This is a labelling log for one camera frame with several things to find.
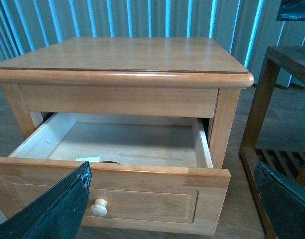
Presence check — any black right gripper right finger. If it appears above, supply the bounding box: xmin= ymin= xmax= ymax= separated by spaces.
xmin=254 ymin=162 xmax=305 ymax=239

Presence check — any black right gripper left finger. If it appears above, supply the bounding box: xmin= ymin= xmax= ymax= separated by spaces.
xmin=0 ymin=161 xmax=92 ymax=239

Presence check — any cream drawer knob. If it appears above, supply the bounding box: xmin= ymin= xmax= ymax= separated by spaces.
xmin=90 ymin=199 xmax=107 ymax=217

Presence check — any white charger adapter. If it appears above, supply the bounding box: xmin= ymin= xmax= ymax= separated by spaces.
xmin=76 ymin=156 xmax=101 ymax=163

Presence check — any wooden drawer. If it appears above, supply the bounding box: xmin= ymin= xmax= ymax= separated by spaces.
xmin=0 ymin=113 xmax=230 ymax=235

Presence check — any wooden nightstand cabinet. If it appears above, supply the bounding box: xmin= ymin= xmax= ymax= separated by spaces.
xmin=0 ymin=37 xmax=255 ymax=169

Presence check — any dark wooden side table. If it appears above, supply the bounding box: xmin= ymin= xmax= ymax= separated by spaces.
xmin=238 ymin=45 xmax=305 ymax=239

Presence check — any grey pleated curtain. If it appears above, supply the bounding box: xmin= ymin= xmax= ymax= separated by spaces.
xmin=0 ymin=0 xmax=305 ymax=78

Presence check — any dark object on table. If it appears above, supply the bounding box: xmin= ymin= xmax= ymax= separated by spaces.
xmin=277 ymin=0 xmax=305 ymax=21

